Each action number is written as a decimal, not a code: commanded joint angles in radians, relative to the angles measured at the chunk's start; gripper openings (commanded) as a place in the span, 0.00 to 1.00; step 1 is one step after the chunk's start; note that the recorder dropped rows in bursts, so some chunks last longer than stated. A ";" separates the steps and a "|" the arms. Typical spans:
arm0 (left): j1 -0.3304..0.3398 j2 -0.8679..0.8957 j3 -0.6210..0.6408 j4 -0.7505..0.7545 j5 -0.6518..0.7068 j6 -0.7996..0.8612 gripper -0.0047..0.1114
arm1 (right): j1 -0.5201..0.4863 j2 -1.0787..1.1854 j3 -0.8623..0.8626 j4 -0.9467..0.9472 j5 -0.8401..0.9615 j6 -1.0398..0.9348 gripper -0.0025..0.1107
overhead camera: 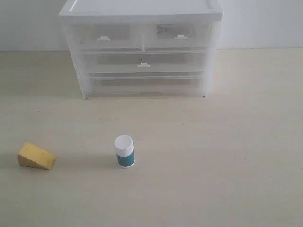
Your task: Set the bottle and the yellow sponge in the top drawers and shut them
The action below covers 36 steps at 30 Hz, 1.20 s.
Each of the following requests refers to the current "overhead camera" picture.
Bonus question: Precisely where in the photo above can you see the white teal pill bottle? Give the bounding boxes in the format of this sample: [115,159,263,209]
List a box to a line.
[114,135,135,168]

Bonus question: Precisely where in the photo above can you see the yellow cheese wedge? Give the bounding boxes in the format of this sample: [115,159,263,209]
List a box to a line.
[17,142,57,170]

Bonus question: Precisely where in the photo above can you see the bottom wide translucent drawer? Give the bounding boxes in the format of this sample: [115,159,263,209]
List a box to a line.
[89,77,203,95]

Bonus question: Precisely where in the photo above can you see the wide translucent drawer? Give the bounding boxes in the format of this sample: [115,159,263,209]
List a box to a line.
[89,77,203,95]
[83,53,205,73]

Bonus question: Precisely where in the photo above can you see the white translucent drawer cabinet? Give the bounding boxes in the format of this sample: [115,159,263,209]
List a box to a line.
[58,0,224,98]

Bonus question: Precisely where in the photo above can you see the middle wide translucent drawer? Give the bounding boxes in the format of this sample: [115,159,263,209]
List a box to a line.
[83,53,205,73]

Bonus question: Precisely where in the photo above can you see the black binder clip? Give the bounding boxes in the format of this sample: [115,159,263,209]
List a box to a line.
[156,26,171,36]

